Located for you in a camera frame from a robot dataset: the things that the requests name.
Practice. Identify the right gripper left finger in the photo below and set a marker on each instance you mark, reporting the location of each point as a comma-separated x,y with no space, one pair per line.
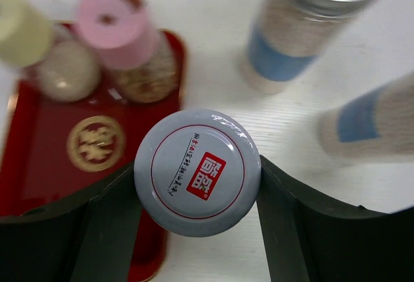
86,236

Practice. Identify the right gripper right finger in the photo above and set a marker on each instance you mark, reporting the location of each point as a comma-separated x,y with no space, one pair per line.
310,236

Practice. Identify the red label jar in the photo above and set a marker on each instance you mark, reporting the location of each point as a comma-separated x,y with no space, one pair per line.
197,172

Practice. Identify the tall silver cap spice bottle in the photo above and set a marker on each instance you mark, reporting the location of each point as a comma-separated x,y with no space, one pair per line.
374,127

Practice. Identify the yellow cap condiment bottle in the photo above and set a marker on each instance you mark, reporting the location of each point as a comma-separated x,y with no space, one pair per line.
46,54

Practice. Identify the pink cap condiment bottle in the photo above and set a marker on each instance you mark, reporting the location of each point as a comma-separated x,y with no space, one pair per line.
134,52

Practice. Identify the blue label silver cap bottle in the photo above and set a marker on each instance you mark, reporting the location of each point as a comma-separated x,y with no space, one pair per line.
288,35

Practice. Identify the red lacquer tray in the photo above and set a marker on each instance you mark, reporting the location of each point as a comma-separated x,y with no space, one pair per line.
53,149

